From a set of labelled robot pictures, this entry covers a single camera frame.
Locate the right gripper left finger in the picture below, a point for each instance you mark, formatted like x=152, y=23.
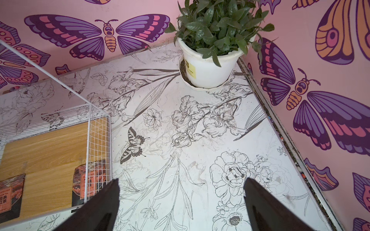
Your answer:
x=98, y=214

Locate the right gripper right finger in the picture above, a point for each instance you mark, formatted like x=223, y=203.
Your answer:
x=266, y=213

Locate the red tea bag bottom right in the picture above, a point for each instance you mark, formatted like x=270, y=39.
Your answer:
x=86, y=185

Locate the red tea bag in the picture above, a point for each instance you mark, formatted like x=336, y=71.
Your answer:
x=86, y=185
x=11, y=197

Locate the bottom wooden shelf board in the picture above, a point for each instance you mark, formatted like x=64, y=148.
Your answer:
x=49, y=161

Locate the red tea bag bottom left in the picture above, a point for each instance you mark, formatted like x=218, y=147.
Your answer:
x=11, y=197

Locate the green potted plant white pot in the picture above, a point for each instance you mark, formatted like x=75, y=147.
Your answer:
x=213, y=35

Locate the white wire shelf rack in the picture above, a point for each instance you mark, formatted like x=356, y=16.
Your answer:
x=40, y=108

